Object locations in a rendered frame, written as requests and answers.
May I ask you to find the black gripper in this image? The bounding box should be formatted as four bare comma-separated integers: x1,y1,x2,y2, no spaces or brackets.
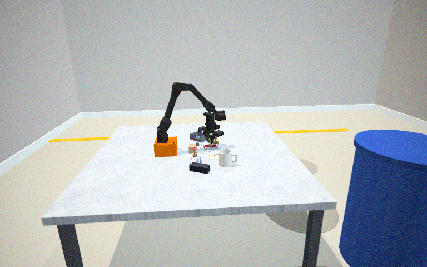
198,122,224,143

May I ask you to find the white mug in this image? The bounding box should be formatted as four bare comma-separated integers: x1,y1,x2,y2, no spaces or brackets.
219,149,237,167

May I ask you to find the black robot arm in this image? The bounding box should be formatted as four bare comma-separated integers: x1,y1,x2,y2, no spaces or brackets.
157,82,226,143

